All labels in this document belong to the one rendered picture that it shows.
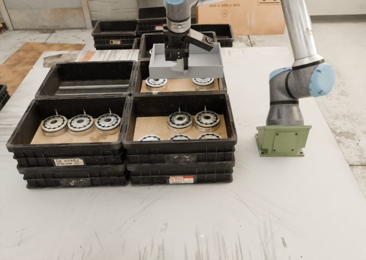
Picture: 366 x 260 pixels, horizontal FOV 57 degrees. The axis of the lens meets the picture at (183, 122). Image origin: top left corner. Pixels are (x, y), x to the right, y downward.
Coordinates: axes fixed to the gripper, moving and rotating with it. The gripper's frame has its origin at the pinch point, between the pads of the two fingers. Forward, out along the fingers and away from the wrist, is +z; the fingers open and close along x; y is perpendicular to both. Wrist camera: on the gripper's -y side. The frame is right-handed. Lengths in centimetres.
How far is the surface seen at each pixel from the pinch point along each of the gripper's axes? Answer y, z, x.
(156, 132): 13.0, 22.3, 11.7
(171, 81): 6.2, 32.9, -24.2
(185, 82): -0.7, 32.5, -22.7
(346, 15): -210, 177, -246
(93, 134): 37.8, 22.4, 10.7
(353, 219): -54, 25, 50
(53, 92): 61, 29, -18
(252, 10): -89, 155, -236
